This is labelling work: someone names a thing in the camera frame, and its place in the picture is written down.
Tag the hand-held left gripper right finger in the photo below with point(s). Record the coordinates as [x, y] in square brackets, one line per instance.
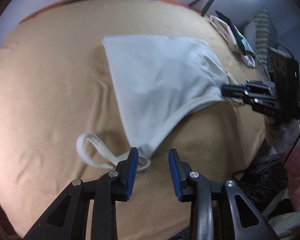
[176, 177]

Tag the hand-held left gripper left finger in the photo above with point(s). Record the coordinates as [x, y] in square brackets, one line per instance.
[131, 175]

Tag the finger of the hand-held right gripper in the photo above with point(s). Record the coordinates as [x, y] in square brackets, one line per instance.
[262, 105]
[233, 90]

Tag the white tank top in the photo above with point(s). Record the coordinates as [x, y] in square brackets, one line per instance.
[160, 80]

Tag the folded green cloth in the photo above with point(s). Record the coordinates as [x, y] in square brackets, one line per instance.
[237, 33]

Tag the green striped pillow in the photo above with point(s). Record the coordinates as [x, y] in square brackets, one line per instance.
[262, 30]

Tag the stack of white folded cloths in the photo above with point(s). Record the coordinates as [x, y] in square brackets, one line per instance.
[225, 28]

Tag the dark grey cloth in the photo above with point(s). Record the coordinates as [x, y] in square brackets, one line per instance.
[265, 172]

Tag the black mini tripod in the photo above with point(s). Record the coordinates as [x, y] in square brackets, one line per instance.
[207, 1]

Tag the tan blanket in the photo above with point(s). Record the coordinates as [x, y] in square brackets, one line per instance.
[52, 80]

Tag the crumpled white cloth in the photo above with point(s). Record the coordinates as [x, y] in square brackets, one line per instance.
[295, 225]

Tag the orange wooden bed frame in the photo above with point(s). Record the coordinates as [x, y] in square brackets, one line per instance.
[65, 1]

